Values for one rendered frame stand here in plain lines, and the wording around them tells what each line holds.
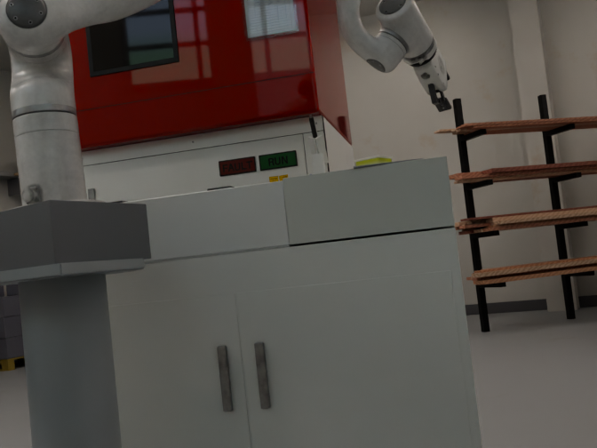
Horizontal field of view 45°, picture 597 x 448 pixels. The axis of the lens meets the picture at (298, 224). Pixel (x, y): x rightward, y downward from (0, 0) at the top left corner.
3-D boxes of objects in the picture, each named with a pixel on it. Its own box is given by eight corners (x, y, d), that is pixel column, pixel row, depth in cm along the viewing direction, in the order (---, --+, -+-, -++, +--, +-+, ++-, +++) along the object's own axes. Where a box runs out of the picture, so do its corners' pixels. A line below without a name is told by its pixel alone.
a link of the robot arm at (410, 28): (417, 65, 160) (440, 32, 161) (393, 25, 151) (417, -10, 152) (388, 56, 166) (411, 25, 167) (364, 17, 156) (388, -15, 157)
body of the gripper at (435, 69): (435, 60, 161) (452, 92, 169) (433, 28, 166) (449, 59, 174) (403, 71, 164) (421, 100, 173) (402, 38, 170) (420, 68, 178)
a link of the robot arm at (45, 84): (6, 114, 134) (-8, -11, 136) (22, 136, 152) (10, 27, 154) (74, 108, 137) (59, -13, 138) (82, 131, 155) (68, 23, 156)
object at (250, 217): (77, 271, 176) (72, 213, 177) (298, 244, 165) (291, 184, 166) (57, 272, 167) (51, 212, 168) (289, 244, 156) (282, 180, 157)
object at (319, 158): (316, 189, 189) (311, 139, 189) (331, 188, 188) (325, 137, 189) (312, 188, 183) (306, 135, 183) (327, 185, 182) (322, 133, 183)
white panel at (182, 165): (91, 275, 236) (80, 153, 238) (338, 246, 219) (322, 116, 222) (86, 275, 232) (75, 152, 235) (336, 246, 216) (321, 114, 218)
